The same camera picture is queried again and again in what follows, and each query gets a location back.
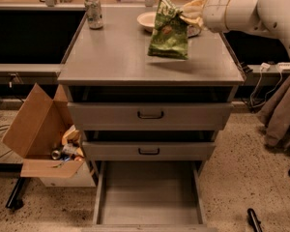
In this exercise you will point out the black object on floor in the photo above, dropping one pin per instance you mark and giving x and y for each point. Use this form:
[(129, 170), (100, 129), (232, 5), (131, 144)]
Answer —
[(253, 220)]

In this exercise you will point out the grey drawer cabinet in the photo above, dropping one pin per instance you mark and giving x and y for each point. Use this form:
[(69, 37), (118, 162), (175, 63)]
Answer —
[(112, 65)]

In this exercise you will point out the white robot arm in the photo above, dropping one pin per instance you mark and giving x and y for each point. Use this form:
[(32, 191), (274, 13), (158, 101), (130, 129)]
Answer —
[(265, 18)]

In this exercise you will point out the green jalapeno chip bag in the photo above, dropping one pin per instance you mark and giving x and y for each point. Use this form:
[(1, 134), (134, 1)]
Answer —
[(170, 34)]

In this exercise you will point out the blue lying soda can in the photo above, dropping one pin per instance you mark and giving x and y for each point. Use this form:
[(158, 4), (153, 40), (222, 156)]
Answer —
[(193, 31)]

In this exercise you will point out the grey middle drawer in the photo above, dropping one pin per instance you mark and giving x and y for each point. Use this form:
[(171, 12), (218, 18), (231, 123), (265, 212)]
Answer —
[(148, 150)]

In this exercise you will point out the grey top drawer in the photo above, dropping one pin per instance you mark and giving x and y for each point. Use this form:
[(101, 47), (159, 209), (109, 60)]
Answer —
[(107, 116)]

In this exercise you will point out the silver can in box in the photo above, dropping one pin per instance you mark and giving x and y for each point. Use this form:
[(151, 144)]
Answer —
[(56, 154)]

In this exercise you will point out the grey open bottom drawer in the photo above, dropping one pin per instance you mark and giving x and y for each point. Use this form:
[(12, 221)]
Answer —
[(149, 196)]

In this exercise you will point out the brown cardboard box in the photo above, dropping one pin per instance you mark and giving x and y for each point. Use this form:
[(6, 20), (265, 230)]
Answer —
[(37, 130)]

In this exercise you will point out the black stand leg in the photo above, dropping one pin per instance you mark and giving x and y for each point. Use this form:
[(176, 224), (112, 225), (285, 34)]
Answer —
[(14, 201)]

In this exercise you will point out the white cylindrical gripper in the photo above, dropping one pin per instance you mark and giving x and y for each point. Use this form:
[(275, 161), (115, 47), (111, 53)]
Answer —
[(215, 12)]

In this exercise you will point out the white power strip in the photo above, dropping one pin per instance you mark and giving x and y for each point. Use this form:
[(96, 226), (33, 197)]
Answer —
[(284, 66)]

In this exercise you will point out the brown hanging cloth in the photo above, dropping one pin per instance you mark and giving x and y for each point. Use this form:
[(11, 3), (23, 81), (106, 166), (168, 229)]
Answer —
[(275, 116)]

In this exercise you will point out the cream bowl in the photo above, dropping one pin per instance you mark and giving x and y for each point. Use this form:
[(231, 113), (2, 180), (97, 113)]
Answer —
[(147, 21)]

